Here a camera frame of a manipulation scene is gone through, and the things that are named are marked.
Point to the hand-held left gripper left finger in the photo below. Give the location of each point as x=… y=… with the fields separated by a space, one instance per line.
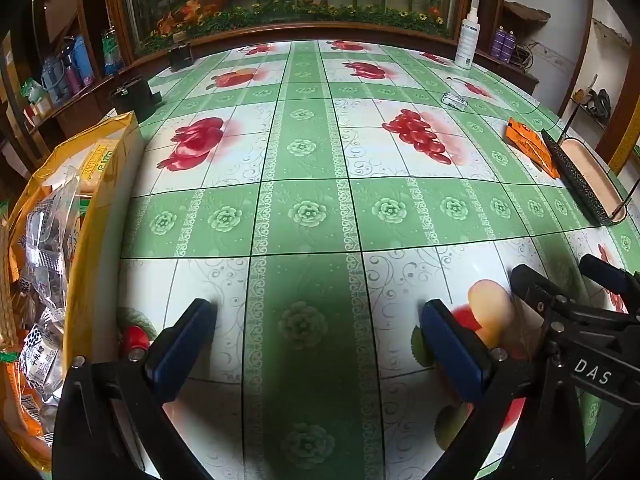
x=182 y=345

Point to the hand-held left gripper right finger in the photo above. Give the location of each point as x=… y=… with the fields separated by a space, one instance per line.
x=450 y=350

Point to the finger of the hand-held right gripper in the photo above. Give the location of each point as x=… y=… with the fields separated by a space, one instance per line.
x=605 y=271
x=530 y=285

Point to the yellow cardboard box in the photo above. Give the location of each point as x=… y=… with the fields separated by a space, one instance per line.
x=107 y=210

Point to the dark patterned glasses case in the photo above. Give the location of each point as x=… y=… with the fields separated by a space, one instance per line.
x=590 y=170

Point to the orange snack packet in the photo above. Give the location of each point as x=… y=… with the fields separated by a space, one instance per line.
x=530 y=146

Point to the pile of mixed snack packets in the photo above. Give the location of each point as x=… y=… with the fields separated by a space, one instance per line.
x=45 y=260

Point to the dark bag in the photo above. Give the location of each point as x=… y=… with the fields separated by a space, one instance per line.
x=597 y=102

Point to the small silver foil packet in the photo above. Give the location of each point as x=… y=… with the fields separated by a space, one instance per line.
x=453 y=101

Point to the purple spray can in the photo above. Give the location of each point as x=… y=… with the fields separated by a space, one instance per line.
x=498 y=42
x=509 y=44

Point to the white spray bottle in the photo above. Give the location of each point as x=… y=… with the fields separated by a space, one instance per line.
x=466 y=42

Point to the black device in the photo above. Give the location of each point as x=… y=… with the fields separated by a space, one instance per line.
x=131 y=97
x=180 y=57

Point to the pink bottle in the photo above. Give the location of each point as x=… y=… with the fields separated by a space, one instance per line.
x=72 y=80

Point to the green white packet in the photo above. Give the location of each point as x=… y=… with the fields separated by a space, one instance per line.
x=32 y=92

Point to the blue thermos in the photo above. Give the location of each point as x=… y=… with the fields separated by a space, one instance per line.
x=82 y=65

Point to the blue green plastic bag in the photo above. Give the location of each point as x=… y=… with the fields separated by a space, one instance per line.
x=111 y=52

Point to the wooden shelf cabinet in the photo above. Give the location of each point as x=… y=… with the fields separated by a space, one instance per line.
x=55 y=20

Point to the wooden wall shelf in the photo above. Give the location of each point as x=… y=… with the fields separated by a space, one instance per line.
x=525 y=10

